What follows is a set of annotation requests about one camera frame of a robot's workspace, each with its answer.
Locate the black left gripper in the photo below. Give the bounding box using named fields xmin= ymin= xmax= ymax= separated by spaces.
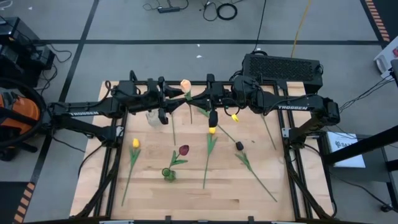
xmin=132 ymin=76 xmax=188 ymax=126

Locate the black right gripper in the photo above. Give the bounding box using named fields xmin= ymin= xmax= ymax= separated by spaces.
xmin=189 ymin=73 xmax=234 ymax=129

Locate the yellow artificial tulip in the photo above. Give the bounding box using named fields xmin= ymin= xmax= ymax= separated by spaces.
xmin=121 ymin=138 xmax=142 ymax=207
xmin=202 ymin=126 xmax=218 ymax=190

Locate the black artificial tulip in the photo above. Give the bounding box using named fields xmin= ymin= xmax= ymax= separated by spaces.
xmin=261 ymin=114 xmax=277 ymax=151
xmin=234 ymin=141 xmax=279 ymax=203

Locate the clear glass vase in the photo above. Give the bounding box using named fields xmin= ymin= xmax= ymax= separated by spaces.
xmin=145 ymin=109 xmax=162 ymax=128

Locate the green glass vase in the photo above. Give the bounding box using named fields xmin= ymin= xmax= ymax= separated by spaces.
xmin=161 ymin=167 xmax=177 ymax=183

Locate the black perforated control box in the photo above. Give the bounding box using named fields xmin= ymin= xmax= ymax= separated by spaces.
xmin=241 ymin=53 xmax=324 ymax=95

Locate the black power strip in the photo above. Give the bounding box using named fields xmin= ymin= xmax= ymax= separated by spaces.
xmin=157 ymin=6 xmax=181 ymax=14

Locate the orange and black vacuum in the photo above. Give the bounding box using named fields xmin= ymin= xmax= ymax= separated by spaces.
xmin=0 ymin=77 xmax=47 ymax=162

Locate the white printed sheet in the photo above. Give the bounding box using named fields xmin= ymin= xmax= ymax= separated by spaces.
xmin=326 ymin=131 xmax=367 ymax=169

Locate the black equipment case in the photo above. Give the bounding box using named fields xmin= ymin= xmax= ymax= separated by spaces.
xmin=0 ymin=16 xmax=56 ymax=90

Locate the black metal stand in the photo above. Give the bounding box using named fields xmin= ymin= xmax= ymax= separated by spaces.
xmin=323 ymin=124 xmax=398 ymax=212

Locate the white box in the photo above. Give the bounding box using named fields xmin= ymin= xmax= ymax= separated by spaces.
xmin=373 ymin=45 xmax=398 ymax=80

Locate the black mat with striped edge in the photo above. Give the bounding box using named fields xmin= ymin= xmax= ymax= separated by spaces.
xmin=360 ymin=0 xmax=398 ymax=47
xmin=0 ymin=180 xmax=37 ymax=224

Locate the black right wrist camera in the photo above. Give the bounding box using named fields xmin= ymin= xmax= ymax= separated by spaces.
xmin=215 ymin=83 xmax=231 ymax=101

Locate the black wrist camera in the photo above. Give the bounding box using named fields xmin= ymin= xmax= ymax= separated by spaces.
xmin=146 ymin=79 xmax=160 ymax=100
xmin=215 ymin=83 xmax=231 ymax=101

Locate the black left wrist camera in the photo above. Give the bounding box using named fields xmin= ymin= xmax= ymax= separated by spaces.
xmin=146 ymin=79 xmax=160 ymax=100

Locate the black looped camera cable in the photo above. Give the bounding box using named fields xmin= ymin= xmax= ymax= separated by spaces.
xmin=223 ymin=98 xmax=241 ymax=118

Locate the black coiled cable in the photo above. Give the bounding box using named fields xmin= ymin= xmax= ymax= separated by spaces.
xmin=216 ymin=2 xmax=239 ymax=21

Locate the thin black cable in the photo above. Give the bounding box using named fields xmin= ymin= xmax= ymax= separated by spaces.
xmin=252 ymin=0 xmax=267 ymax=54

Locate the yellow cable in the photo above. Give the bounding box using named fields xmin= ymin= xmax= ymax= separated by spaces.
xmin=290 ymin=0 xmax=313 ymax=58

